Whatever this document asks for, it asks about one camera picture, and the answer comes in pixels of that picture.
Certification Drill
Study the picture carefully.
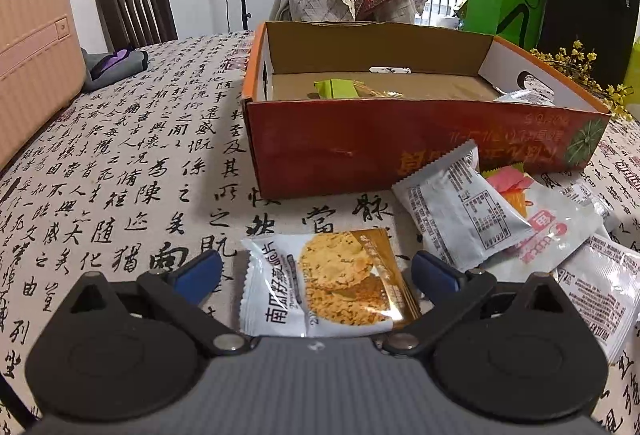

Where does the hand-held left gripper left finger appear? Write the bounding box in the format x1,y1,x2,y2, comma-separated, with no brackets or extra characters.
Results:
65,249,252,358

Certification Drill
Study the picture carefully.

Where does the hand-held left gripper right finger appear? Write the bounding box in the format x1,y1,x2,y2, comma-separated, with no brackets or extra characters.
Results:
382,251,569,358

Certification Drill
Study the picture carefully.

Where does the white pumpkin cracker packet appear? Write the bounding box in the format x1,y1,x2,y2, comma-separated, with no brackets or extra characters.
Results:
240,229,422,339

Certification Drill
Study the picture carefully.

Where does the red orange cardboard box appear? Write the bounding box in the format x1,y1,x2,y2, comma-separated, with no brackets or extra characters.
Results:
242,21,612,200

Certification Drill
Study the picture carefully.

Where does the white snack packet red text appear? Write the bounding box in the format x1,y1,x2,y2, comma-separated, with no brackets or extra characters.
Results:
555,240,640,364

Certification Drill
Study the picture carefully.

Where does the long lime green snack packet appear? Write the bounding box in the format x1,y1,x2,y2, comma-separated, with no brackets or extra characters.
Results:
314,79,361,100

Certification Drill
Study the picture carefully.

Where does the grey white snack packet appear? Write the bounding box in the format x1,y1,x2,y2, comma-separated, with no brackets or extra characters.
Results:
391,140,536,272

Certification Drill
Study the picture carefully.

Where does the pink snack packet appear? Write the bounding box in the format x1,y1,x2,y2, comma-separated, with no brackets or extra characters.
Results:
482,166,536,216

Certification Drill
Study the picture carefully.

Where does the white packet pink logo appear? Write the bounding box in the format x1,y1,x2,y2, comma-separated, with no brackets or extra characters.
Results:
477,187,602,284

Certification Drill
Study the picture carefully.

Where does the small grey text packet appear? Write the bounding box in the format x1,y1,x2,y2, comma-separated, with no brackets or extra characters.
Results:
560,182,614,241

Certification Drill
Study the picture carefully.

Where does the gold brown snack packet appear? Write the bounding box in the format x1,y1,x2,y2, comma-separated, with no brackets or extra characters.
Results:
357,82,407,99

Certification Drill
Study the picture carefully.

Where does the grey purple pouch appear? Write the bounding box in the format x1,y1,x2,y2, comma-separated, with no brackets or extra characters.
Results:
81,47,148,93

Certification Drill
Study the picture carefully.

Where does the yellow flower branch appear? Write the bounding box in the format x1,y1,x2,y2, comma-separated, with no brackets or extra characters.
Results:
530,41,636,120

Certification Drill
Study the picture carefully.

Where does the pink hard suitcase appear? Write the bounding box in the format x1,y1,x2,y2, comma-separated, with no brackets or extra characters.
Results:
0,0,87,172

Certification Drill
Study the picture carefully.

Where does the dark wooden chair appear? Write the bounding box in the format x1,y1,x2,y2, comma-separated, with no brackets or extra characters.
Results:
92,0,178,52

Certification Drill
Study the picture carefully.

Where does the green snack carton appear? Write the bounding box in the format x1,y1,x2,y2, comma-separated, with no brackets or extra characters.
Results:
624,40,640,106

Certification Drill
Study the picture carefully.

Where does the black paper bag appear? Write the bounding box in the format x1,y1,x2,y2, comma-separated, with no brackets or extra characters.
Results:
537,0,640,86

